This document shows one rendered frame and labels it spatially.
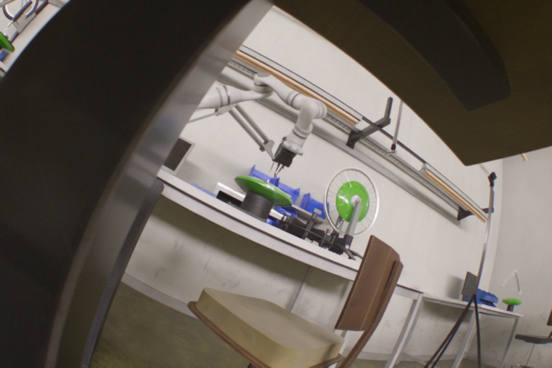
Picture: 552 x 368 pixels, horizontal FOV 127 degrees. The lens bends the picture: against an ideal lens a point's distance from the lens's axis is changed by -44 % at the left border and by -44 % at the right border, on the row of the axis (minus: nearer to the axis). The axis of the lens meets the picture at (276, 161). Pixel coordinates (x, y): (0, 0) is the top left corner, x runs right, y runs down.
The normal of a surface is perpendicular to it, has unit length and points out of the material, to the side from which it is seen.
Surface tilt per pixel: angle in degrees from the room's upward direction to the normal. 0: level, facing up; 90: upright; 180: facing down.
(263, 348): 90
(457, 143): 180
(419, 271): 90
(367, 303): 90
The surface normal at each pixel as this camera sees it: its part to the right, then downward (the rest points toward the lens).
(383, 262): 0.54, -0.08
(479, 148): -0.40, 0.85
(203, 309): -0.55, -0.51
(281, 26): 0.29, -0.23
